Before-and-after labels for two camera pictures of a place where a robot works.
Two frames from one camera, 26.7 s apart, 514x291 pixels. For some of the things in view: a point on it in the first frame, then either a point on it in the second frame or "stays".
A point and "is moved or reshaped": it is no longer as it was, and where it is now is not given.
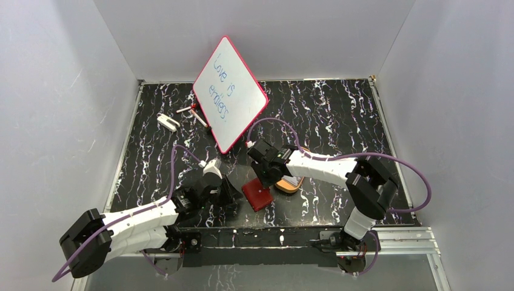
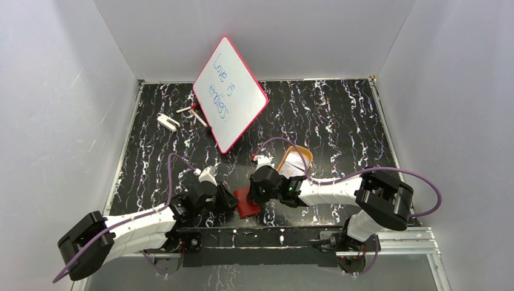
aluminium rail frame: [391, 240] stays
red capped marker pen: [192, 107] stays
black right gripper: [266, 183] -> [253, 196]
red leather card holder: [257, 196] is moved or reshaped
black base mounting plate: [256, 246] stays
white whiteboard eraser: [168, 123] stays
